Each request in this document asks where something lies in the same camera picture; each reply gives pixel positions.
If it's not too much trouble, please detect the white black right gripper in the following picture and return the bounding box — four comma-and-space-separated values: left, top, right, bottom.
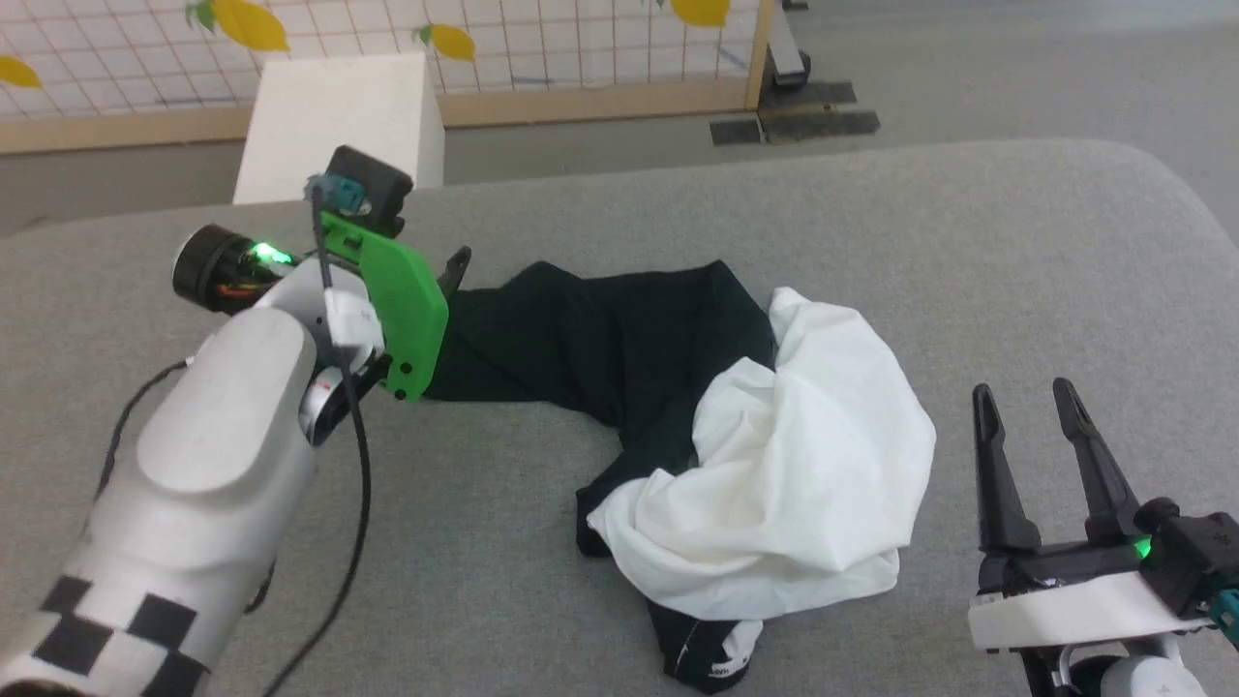
968, 378, 1221, 652

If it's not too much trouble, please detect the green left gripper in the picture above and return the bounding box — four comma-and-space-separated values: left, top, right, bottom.
319, 211, 473, 403

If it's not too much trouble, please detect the white and black t-shirt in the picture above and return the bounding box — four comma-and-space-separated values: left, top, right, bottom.
423, 259, 938, 695

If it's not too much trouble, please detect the grey fabric sofa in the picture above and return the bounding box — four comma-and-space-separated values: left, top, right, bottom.
0, 138, 1239, 697

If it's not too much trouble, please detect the large yellow lemon decoration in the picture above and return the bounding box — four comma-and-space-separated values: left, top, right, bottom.
189, 0, 291, 53
658, 0, 732, 28

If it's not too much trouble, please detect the black wheeled base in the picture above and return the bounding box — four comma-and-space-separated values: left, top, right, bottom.
765, 0, 813, 91

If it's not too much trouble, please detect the long black floor mat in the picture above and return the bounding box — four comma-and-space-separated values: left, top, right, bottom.
774, 82, 860, 108
760, 109, 882, 142

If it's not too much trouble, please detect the white box pedestal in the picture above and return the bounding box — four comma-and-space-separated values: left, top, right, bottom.
232, 53, 446, 205

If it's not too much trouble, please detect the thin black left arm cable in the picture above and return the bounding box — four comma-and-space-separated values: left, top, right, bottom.
261, 179, 376, 697
95, 358, 195, 509

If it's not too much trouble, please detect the wood-framed wire grid fence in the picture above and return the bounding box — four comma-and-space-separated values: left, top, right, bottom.
0, 0, 777, 156

